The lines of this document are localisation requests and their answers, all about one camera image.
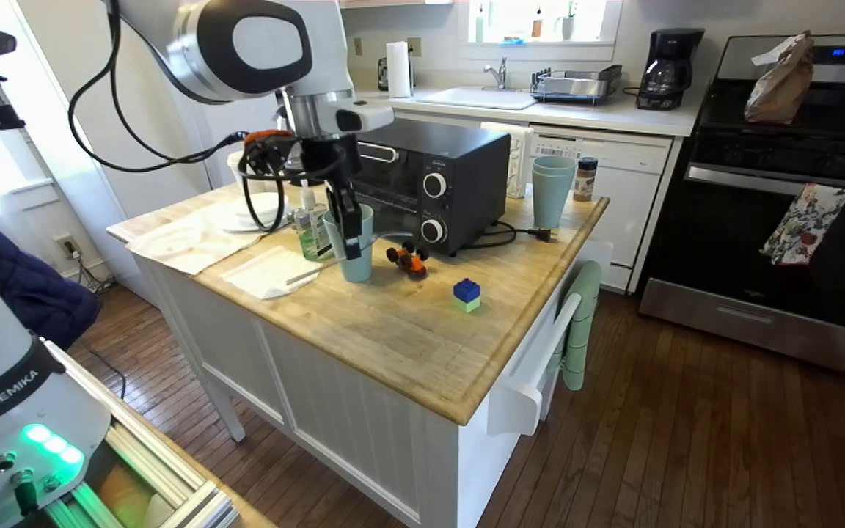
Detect white kitchen counter cabinets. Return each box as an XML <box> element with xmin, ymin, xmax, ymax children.
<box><xmin>381</xmin><ymin>85</ymin><xmax>701</xmax><ymax>295</ymax></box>

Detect floral kitchen towel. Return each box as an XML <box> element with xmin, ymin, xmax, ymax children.
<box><xmin>758</xmin><ymin>181</ymin><xmax>845</xmax><ymax>269</ymax></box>

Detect dark blue jacket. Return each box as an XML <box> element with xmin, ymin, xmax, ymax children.
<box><xmin>0</xmin><ymin>198</ymin><xmax>104</xmax><ymax>351</ymax></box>

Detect white kitchen island cart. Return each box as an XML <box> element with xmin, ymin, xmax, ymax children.
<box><xmin>105</xmin><ymin>178</ymin><xmax>614</xmax><ymax>528</ymax></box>

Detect teal hanging towel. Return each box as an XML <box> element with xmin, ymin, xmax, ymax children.
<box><xmin>559</xmin><ymin>258</ymin><xmax>604</xmax><ymax>396</ymax></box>

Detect white wall outlet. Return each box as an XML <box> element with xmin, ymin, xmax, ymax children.
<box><xmin>51</xmin><ymin>228</ymin><xmax>85</xmax><ymax>264</ymax></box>

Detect black orange toy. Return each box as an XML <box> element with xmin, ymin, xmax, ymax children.
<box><xmin>386</xmin><ymin>241</ymin><xmax>434</xmax><ymax>280</ymax></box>

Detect black toaster oven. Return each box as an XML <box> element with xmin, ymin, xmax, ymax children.
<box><xmin>353</xmin><ymin>116</ymin><xmax>515</xmax><ymax>261</ymax></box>

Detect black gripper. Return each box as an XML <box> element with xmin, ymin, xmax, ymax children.
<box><xmin>295</xmin><ymin>131</ymin><xmax>368</xmax><ymax>258</ymax></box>

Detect white paper towel roll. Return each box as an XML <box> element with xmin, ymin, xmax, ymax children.
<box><xmin>386</xmin><ymin>37</ymin><xmax>415</xmax><ymax>101</ymax></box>

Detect aluminium profile frame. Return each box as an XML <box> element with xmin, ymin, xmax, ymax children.
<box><xmin>44</xmin><ymin>335</ymin><xmax>281</xmax><ymax>528</ymax></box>

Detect white cloth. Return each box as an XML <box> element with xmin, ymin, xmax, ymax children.
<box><xmin>217</xmin><ymin>244</ymin><xmax>330</xmax><ymax>304</ymax></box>

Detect black coffee maker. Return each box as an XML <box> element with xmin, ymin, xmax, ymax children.
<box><xmin>635</xmin><ymin>27</ymin><xmax>707</xmax><ymax>112</ymax></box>

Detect chrome sink faucet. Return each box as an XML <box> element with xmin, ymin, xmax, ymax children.
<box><xmin>482</xmin><ymin>56</ymin><xmax>515</xmax><ymax>94</ymax></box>

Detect white round plate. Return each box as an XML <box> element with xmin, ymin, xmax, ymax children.
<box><xmin>221</xmin><ymin>186</ymin><xmax>292</xmax><ymax>236</ymax></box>

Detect single teal plastic cup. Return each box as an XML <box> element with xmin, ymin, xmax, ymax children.
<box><xmin>325</xmin><ymin>201</ymin><xmax>380</xmax><ymax>288</ymax></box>

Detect brown paper bag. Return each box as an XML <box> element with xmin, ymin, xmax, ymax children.
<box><xmin>744</xmin><ymin>27</ymin><xmax>820</xmax><ymax>129</ymax></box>

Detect black looped gripper cable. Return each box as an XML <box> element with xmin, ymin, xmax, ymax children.
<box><xmin>234</xmin><ymin>125</ymin><xmax>299</xmax><ymax>236</ymax></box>

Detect black oven power cord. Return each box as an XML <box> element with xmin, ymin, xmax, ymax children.
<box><xmin>466</xmin><ymin>220</ymin><xmax>559</xmax><ymax>250</ymax></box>

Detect stainless black kitchen stove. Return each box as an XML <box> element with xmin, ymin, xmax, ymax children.
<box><xmin>636</xmin><ymin>32</ymin><xmax>845</xmax><ymax>374</ymax></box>

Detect blue green hexagon block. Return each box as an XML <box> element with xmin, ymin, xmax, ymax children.
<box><xmin>449</xmin><ymin>276</ymin><xmax>488</xmax><ymax>316</ymax></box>

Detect small spice jar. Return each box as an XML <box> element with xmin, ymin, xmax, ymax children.
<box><xmin>572</xmin><ymin>154</ymin><xmax>603</xmax><ymax>204</ymax></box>

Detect grey dish rack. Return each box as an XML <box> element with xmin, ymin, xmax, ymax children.
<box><xmin>529</xmin><ymin>60</ymin><xmax>629</xmax><ymax>109</ymax></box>

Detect long black arm cable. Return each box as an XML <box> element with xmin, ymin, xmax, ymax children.
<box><xmin>66</xmin><ymin>0</ymin><xmax>254</xmax><ymax>175</ymax></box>

